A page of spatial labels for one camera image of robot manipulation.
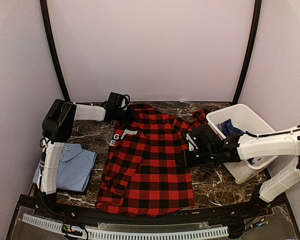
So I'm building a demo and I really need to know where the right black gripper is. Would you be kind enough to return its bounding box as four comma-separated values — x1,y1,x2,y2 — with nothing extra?
175,147,216,168

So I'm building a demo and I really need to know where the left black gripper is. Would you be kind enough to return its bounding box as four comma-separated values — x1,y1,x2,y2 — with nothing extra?
115,106,140,125

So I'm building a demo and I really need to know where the red black plaid shirt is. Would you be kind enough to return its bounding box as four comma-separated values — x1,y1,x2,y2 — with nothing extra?
96,103,207,217

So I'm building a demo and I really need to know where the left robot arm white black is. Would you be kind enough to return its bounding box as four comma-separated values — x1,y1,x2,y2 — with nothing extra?
37,92,135,195

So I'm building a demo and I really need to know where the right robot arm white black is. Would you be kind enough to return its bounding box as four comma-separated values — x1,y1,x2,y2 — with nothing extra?
175,123,300,217

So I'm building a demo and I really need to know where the blue shirt in bin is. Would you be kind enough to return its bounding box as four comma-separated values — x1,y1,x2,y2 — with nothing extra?
216,119,245,137

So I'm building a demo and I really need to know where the white plastic bin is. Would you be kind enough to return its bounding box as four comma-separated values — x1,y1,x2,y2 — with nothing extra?
206,103,277,184

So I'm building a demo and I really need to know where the folded light blue shirt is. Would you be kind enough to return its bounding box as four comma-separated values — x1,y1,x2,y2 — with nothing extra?
32,142,98,195

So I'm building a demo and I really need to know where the right clear acrylic plate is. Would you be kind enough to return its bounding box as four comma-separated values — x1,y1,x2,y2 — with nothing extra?
240,204,300,240

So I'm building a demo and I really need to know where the clear acrylic plate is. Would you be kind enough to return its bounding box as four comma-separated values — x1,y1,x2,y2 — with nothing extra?
240,204,300,240
5,205,65,240

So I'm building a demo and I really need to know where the left clear acrylic plate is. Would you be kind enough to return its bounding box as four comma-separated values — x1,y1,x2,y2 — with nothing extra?
5,205,65,240

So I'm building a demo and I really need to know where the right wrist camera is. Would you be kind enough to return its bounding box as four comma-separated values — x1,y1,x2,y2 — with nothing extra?
185,132,198,152

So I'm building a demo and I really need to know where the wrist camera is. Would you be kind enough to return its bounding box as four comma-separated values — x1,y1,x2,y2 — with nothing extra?
185,132,198,152
121,94,131,109

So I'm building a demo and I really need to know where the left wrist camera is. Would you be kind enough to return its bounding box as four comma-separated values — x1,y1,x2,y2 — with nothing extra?
121,94,131,109

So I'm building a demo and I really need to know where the white slotted cable duct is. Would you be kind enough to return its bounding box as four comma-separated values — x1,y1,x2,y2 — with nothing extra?
22,213,229,240

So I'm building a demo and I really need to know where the black curved front rail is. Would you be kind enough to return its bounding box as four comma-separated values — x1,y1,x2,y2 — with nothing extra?
16,193,291,227

